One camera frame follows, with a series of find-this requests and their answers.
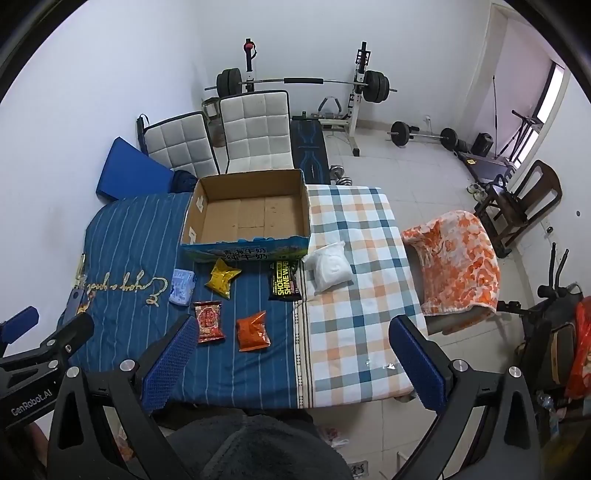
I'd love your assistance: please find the cardboard box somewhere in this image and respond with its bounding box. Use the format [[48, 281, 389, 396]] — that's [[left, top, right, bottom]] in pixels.
[[180, 168, 311, 264]]

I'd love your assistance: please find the white plastic bag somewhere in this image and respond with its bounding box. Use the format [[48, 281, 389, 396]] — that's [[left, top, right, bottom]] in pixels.
[[302, 241, 354, 296]]

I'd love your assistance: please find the black weight bench pad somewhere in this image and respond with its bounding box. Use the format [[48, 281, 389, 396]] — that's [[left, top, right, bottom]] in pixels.
[[290, 117, 331, 185]]

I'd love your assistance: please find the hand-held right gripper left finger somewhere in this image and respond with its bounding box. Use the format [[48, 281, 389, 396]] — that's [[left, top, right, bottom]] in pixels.
[[46, 315, 200, 480]]

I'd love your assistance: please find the person's dark fleece clothing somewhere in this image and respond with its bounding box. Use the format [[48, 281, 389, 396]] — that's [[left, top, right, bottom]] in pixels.
[[159, 408, 354, 480]]

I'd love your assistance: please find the blue white snack packet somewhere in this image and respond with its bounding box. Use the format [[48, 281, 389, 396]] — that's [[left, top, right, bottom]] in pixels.
[[168, 269, 195, 306]]

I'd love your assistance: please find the white weight bench rack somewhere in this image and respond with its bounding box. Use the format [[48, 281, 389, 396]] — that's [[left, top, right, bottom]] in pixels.
[[240, 39, 372, 158]]

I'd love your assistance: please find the red snack packet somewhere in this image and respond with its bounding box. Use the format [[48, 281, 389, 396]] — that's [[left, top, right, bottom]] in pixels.
[[192, 301, 227, 343]]

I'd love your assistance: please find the yellow snack packet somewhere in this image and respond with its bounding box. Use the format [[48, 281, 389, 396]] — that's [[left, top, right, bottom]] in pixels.
[[204, 258, 242, 301]]

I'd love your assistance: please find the dark wooden chair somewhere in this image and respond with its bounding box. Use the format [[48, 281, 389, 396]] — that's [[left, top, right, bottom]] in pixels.
[[475, 160, 563, 258]]

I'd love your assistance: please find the red plastic bag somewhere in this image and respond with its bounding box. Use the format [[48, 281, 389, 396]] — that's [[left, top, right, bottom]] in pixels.
[[566, 298, 591, 400]]

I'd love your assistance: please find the short barbell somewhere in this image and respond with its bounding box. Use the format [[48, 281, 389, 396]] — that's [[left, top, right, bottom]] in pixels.
[[387, 121, 459, 151]]

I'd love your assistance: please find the white padded chair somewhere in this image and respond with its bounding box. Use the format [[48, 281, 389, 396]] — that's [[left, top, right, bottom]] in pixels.
[[219, 90, 294, 175], [143, 112, 220, 178]]

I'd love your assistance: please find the black wipes packet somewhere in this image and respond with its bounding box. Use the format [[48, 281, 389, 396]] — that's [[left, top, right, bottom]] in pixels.
[[269, 260, 303, 302]]

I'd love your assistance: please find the blue foam mat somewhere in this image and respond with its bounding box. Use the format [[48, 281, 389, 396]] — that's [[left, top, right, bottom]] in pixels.
[[96, 137, 175, 202]]

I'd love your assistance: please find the orange floral blanket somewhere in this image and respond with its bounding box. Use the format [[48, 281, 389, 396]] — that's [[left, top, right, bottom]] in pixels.
[[401, 210, 502, 317]]

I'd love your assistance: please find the blue striped blanket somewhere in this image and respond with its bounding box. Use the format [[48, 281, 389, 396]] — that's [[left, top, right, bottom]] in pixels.
[[58, 191, 306, 409]]

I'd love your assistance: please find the window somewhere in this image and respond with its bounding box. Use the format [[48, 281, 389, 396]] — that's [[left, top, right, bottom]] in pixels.
[[512, 60, 571, 167]]

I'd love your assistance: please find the orange snack packet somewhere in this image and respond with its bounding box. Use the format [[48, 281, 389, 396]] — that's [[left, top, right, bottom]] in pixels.
[[235, 311, 271, 353]]

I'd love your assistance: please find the treadmill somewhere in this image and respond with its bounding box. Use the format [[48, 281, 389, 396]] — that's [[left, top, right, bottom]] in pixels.
[[455, 111, 543, 185]]

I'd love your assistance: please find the long barbell with black plates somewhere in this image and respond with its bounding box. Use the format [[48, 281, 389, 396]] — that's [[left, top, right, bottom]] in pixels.
[[204, 68, 398, 103]]

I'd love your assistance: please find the black exercise bike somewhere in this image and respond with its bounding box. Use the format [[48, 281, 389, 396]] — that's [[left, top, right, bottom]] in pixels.
[[496, 240, 591, 416]]

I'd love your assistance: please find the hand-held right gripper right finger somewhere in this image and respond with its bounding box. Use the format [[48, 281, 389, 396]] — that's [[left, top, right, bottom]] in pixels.
[[389, 315, 541, 480]]

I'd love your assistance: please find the plaid bed sheet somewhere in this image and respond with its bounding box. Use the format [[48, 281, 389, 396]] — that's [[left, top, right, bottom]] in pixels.
[[295, 185, 423, 409]]

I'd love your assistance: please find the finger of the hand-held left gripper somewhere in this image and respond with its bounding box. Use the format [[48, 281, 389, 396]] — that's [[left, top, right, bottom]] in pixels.
[[28, 313, 95, 365], [0, 305, 40, 347]]

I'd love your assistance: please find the dark blue cloth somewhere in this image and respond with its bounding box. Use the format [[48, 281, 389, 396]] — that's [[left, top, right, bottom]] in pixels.
[[171, 170, 197, 193]]

